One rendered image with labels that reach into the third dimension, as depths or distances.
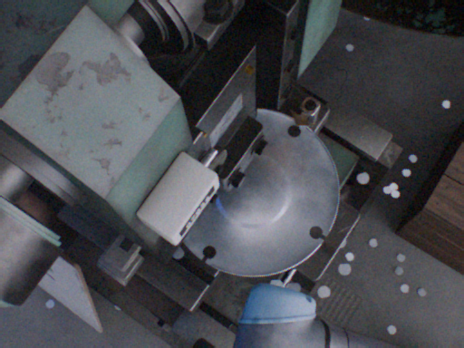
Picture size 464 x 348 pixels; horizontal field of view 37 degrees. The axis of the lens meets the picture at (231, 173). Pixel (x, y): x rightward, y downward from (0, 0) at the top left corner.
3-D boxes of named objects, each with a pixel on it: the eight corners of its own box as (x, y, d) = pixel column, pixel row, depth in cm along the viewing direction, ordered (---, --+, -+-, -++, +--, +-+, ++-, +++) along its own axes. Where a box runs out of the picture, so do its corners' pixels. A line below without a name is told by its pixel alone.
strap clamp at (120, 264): (181, 207, 124) (175, 195, 114) (125, 285, 121) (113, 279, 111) (154, 189, 125) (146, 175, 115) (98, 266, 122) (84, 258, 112)
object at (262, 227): (133, 212, 117) (132, 211, 116) (231, 80, 122) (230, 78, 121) (275, 312, 112) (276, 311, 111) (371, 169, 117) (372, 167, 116)
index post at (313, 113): (317, 120, 128) (322, 101, 118) (308, 133, 127) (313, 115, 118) (304, 112, 128) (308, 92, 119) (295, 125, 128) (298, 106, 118)
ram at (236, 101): (280, 135, 108) (290, 54, 79) (225, 213, 105) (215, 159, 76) (189, 77, 111) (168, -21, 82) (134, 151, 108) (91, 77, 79)
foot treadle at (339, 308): (362, 300, 177) (364, 298, 172) (341, 333, 175) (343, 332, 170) (176, 175, 187) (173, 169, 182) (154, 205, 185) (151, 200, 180)
